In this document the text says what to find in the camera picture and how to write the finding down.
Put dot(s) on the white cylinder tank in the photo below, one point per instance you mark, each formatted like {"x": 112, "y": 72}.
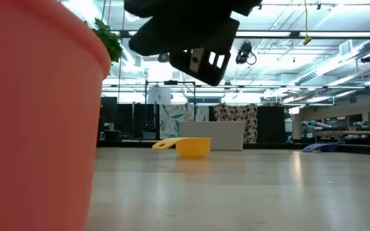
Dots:
{"x": 159, "y": 95}

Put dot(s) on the black aluminium table frame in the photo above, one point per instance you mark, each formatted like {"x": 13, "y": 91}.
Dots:
{"x": 278, "y": 146}

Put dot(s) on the black metal rack frame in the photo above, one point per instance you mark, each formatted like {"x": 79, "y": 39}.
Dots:
{"x": 170, "y": 82}

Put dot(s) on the small indigo measuring cup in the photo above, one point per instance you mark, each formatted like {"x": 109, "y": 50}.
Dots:
{"x": 323, "y": 147}

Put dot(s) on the grey plastic basket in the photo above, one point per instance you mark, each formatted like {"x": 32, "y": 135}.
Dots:
{"x": 223, "y": 134}

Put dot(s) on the black partition panel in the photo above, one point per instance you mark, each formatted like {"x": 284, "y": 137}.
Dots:
{"x": 270, "y": 125}

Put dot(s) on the yellow hanging plug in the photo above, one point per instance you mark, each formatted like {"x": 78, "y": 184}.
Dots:
{"x": 307, "y": 40}

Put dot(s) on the black ceiling camera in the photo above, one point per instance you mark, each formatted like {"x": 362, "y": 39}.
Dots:
{"x": 244, "y": 51}

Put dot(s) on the dotted print cloth panel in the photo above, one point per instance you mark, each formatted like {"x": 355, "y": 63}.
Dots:
{"x": 236, "y": 112}

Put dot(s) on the orange measuring cup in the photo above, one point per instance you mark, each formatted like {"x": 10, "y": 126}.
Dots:
{"x": 37, "y": 128}

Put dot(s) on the leaf print cloth panel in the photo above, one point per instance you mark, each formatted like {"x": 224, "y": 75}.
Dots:
{"x": 172, "y": 122}

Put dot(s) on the black overhead rig beam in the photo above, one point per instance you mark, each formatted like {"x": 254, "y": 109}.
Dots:
{"x": 295, "y": 34}

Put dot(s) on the black ceiling device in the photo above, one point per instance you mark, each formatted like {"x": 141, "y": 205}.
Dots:
{"x": 368, "y": 58}

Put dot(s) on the green leafy plant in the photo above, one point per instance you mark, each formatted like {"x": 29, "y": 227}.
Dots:
{"x": 108, "y": 41}

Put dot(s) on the yellow measuring cup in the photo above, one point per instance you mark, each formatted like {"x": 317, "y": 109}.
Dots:
{"x": 193, "y": 149}

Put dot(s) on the wooden background table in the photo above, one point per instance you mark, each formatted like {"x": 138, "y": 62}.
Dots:
{"x": 348, "y": 132}

